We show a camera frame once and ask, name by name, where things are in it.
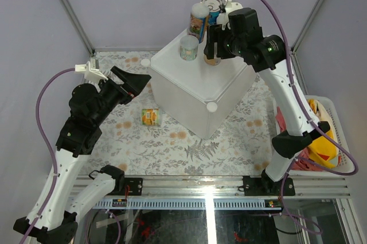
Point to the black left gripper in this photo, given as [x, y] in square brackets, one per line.
[133, 84]

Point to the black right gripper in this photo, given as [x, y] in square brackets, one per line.
[213, 35]

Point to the white lid yellow jar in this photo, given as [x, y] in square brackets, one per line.
[213, 61]

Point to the clear lid green jar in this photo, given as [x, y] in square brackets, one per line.
[188, 47]

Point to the white lid orange can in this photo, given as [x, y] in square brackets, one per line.
[198, 21]

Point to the blue soup can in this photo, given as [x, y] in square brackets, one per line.
[214, 10]

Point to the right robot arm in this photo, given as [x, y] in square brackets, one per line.
[271, 61]

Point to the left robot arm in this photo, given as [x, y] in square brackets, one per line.
[54, 219]

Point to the white cube counter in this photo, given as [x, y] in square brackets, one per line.
[198, 95]

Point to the pink cloth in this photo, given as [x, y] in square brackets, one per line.
[280, 120]

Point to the yellow cloth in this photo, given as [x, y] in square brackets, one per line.
[324, 152]

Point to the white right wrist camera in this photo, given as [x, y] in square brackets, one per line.
[227, 7]

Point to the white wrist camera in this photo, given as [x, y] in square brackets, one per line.
[227, 7]
[90, 70]

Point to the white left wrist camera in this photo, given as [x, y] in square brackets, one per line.
[90, 70]

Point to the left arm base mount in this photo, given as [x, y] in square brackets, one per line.
[129, 186]

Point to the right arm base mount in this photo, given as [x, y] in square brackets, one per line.
[264, 186]

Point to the white slotted cable duct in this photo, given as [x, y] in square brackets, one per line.
[189, 204]

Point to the aluminium front rail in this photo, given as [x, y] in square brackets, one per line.
[226, 186]

